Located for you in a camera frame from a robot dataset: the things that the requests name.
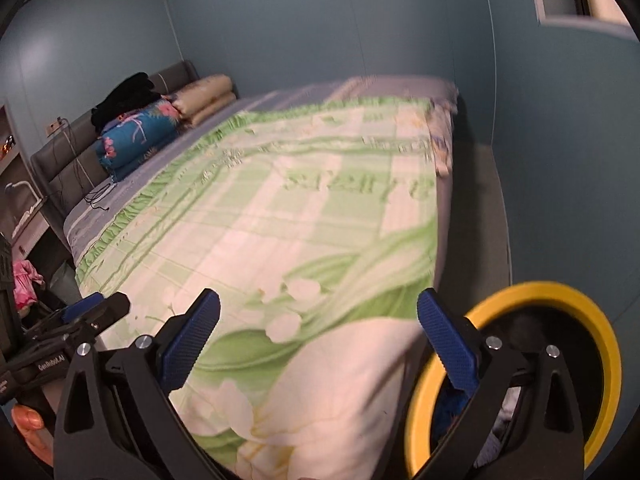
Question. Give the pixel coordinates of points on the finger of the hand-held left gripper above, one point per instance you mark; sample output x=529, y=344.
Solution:
x=114, y=309
x=85, y=309

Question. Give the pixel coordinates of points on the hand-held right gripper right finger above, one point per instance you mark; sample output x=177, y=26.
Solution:
x=447, y=342

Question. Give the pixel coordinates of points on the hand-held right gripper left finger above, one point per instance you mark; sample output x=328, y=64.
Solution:
x=192, y=342

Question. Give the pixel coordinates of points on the yellow round bin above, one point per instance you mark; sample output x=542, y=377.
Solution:
x=540, y=292

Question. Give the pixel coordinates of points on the person's left hand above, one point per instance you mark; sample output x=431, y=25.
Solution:
x=32, y=430

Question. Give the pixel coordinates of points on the grey plastic waste bin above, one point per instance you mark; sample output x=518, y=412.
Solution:
x=62, y=282

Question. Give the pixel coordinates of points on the pink clothes pile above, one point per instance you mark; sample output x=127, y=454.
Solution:
x=25, y=285

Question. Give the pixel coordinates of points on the white desk lamp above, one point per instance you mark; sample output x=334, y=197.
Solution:
x=20, y=186

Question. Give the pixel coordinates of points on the grey padded headboard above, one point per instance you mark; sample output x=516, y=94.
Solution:
x=65, y=160

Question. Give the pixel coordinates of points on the wooden shelf desk unit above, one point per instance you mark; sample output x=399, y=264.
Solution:
x=20, y=170

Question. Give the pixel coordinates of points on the blue floral folded quilt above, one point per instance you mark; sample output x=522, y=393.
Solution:
x=135, y=135

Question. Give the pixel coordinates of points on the black clothing pile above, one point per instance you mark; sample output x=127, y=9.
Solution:
x=125, y=95

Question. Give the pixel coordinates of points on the beige folded pillows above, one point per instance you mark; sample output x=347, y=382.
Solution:
x=205, y=95

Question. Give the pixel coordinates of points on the bed with green floral sheet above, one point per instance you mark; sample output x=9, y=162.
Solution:
x=310, y=90

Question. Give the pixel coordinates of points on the white wall socket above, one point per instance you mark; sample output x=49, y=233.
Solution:
x=55, y=127

